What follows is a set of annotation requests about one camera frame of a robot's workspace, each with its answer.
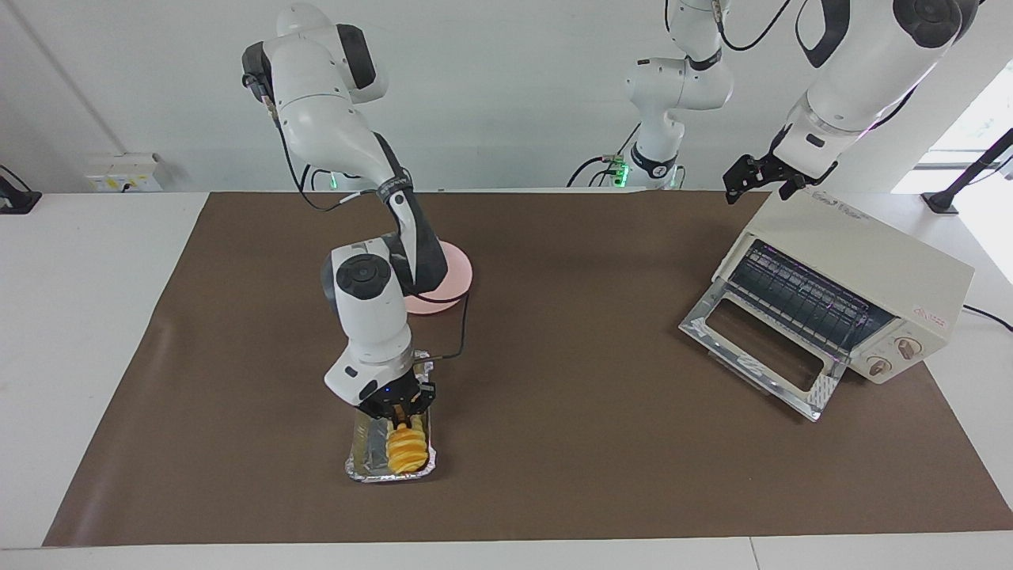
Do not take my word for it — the golden ridged bread loaf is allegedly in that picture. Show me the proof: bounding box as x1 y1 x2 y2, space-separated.
385 422 430 476

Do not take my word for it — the aluminium foil tray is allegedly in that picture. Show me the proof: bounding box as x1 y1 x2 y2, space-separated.
344 351 438 484

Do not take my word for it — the cream toaster oven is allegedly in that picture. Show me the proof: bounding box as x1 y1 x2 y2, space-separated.
712 188 976 386

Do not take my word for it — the glass oven door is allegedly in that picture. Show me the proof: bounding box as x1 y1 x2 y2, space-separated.
678 279 849 422

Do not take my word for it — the pink round plate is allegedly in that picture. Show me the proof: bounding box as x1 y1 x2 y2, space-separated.
404 244 474 316

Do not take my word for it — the brown table mat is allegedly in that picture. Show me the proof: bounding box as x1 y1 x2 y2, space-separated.
42 190 1013 547

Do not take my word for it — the black table clamp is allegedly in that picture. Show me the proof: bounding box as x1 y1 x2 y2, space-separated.
0 165 42 215

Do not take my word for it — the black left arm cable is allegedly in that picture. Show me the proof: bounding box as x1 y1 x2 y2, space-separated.
710 0 796 53

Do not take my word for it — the black arm base cable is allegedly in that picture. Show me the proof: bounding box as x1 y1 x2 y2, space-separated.
566 123 642 188

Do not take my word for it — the black oven power cable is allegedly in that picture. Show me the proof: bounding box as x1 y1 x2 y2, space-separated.
962 305 1013 332

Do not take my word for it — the white wall socket box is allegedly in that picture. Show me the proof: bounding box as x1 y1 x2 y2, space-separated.
85 154 163 193

